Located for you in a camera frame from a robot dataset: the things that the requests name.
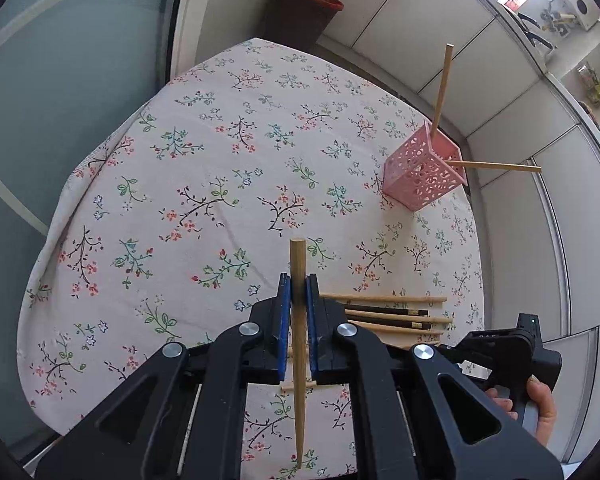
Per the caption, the wooden chopstick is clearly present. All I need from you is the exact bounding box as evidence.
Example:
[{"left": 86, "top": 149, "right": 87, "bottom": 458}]
[
  {"left": 352, "top": 321, "right": 443, "bottom": 336},
  {"left": 444, "top": 159, "right": 542, "bottom": 174},
  {"left": 322, "top": 294, "right": 448, "bottom": 304},
  {"left": 344, "top": 309, "right": 453, "bottom": 324},
  {"left": 429, "top": 44, "right": 454, "bottom": 140},
  {"left": 289, "top": 238, "right": 308, "bottom": 469}
]

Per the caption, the black chopstick gold band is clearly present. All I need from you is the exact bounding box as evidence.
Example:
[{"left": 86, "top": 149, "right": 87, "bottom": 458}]
[
  {"left": 348, "top": 315, "right": 431, "bottom": 330},
  {"left": 343, "top": 304, "right": 429, "bottom": 316}
]

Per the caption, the right hand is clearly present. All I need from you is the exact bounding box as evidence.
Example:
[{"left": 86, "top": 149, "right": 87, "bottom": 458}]
[{"left": 486, "top": 375, "right": 557, "bottom": 446}]

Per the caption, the floral tablecloth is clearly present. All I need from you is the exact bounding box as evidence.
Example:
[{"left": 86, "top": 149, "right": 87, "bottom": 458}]
[{"left": 14, "top": 37, "right": 487, "bottom": 480}]

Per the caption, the pink perforated utensil holder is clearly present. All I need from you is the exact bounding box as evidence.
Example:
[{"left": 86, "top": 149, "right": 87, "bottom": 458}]
[{"left": 381, "top": 124, "right": 467, "bottom": 211}]

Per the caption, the dark trash bin red liner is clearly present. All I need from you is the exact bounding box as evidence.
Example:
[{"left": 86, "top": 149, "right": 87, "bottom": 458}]
[{"left": 262, "top": 0, "right": 344, "bottom": 52}]

